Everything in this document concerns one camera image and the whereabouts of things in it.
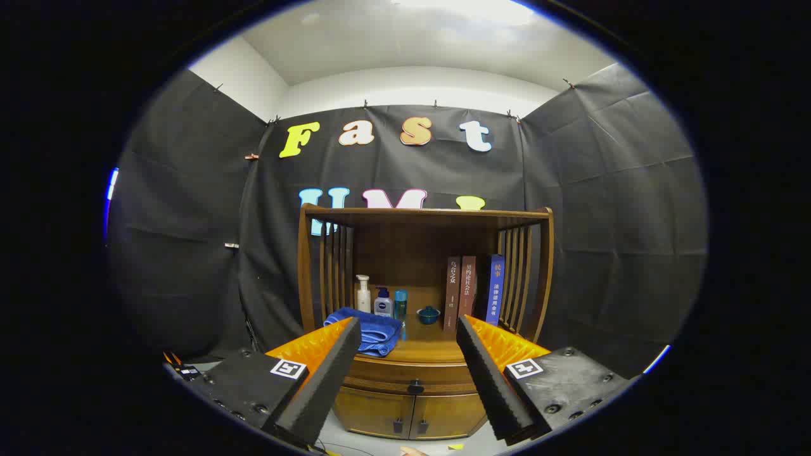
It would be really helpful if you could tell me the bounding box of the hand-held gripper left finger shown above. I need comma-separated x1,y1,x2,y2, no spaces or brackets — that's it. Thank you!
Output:
187,317,362,448

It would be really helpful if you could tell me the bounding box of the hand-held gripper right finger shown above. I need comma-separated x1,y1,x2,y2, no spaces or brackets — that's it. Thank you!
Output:
456,315,636,446

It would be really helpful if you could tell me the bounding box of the wooden drawer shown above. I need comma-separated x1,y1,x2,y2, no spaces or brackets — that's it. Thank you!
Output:
342,359,487,397

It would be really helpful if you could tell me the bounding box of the wooden cabinet door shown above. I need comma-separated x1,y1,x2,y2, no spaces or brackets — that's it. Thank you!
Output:
334,388,416,439
411,393,487,441

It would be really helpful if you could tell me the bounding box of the wooden countertop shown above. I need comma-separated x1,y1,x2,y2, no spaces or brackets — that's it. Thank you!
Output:
345,304,508,365

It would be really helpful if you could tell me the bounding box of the wooden cabinet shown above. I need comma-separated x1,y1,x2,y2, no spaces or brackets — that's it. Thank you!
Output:
297,203,555,441

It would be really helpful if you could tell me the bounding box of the folded blue towel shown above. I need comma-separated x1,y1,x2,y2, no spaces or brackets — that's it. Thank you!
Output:
323,307,403,358

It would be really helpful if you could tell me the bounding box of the blue book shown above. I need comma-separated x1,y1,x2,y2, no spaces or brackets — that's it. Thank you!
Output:
485,254,506,327

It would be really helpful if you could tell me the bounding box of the dark brown book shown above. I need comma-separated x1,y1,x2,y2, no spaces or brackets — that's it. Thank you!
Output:
444,256,461,332

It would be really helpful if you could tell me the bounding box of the reddish brown book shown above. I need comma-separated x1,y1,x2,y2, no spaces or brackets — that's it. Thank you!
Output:
459,255,477,319

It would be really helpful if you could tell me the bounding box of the black backdrop cloth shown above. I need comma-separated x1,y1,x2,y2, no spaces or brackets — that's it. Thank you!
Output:
106,63,708,381

